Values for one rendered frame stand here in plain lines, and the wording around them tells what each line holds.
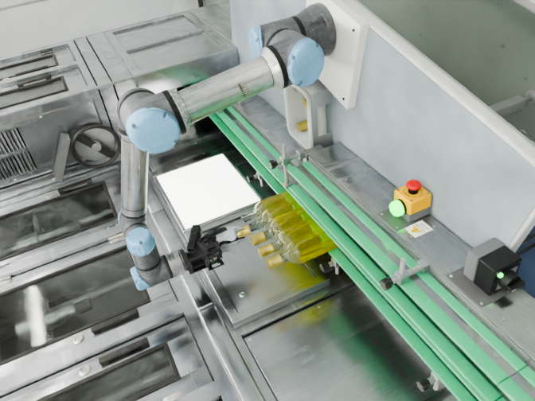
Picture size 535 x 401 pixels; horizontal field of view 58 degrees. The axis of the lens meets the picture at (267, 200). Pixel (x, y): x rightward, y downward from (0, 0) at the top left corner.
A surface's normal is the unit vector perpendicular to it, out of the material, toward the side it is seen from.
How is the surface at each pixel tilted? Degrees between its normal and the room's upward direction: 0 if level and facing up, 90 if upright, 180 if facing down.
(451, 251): 90
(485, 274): 0
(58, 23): 90
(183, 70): 90
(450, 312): 90
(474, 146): 0
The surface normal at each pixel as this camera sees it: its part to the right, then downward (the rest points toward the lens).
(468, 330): -0.11, -0.77
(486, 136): -0.89, 0.35
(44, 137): 0.44, 0.52
